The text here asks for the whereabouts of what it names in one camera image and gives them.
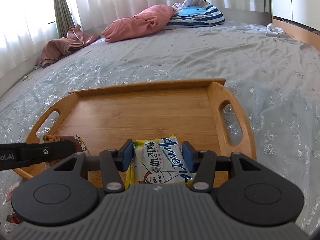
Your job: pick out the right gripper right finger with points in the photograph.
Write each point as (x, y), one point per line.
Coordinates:
(202, 163)

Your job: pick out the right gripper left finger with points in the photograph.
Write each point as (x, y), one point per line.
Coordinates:
(112, 162)

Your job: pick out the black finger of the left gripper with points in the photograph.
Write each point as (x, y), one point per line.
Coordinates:
(20, 155)

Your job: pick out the brown peanut snack packet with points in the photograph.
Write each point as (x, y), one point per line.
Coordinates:
(78, 143)

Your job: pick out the yellow white snack packet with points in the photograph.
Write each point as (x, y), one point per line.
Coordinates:
(158, 161)

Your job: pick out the snowflake bed sheet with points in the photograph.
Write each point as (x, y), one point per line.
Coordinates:
(274, 77)

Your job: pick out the mauve crumpled cloth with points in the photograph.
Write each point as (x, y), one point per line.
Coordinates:
(57, 49)

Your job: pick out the white sheer curtain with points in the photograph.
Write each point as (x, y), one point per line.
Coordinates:
(26, 25)

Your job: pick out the grey green drape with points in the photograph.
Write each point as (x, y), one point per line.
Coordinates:
(63, 18)

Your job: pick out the pink pillow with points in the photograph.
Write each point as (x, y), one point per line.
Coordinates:
(145, 23)

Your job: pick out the blue striped pillow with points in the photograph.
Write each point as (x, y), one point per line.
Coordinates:
(193, 14)

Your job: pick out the white crumpled item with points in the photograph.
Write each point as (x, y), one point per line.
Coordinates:
(274, 30)

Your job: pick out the white wardrobe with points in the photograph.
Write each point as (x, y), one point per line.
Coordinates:
(305, 12)

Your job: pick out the wooden bed frame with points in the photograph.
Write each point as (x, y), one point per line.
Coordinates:
(297, 32)

